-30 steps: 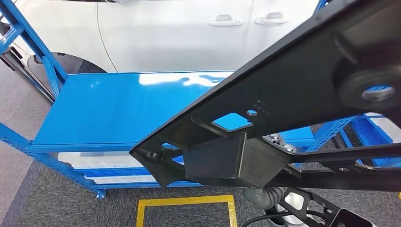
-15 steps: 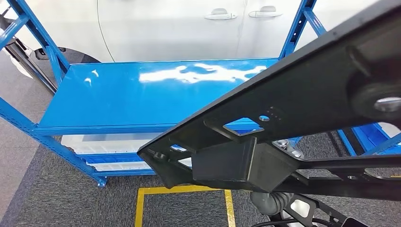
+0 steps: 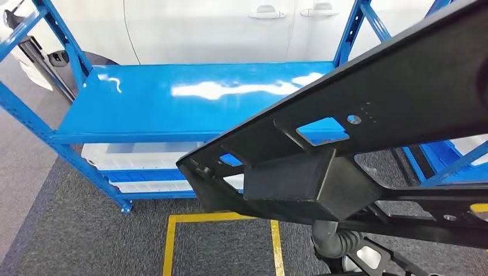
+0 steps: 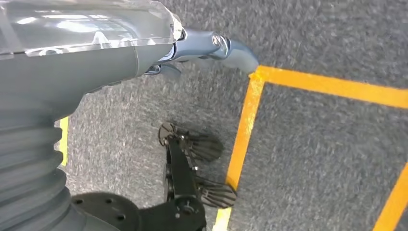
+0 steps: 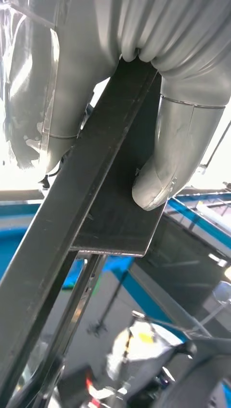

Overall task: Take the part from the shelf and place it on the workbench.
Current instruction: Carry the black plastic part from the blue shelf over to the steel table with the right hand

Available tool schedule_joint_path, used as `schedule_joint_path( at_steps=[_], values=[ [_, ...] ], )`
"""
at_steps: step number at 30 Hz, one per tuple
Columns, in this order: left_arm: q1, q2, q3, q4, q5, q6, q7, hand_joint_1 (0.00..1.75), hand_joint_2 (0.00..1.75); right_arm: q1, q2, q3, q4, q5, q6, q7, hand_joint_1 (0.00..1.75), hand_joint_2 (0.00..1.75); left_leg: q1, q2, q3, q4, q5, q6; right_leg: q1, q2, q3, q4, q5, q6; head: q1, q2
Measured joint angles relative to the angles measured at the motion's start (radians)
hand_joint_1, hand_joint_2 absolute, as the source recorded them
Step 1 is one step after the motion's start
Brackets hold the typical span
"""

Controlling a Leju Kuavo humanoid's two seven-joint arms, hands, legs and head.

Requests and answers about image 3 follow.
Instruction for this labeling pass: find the white car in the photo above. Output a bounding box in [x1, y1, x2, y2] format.
[0, 0, 439, 92]

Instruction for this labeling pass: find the black plastic mounting plate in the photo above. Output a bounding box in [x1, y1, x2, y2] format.
[176, 0, 488, 250]

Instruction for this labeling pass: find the blue metal shelf rack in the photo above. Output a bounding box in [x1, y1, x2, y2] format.
[0, 0, 488, 214]
[402, 133, 488, 187]

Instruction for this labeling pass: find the black camera bracket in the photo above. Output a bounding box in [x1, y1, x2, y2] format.
[335, 237, 436, 276]

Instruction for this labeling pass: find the white plastic bin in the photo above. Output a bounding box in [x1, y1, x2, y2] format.
[109, 179, 195, 194]
[81, 141, 205, 171]
[224, 173, 245, 191]

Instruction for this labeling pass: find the dark metal frame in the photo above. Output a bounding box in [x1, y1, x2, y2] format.
[3, 9, 76, 102]

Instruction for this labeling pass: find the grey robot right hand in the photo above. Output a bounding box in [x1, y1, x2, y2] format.
[311, 220, 342, 260]

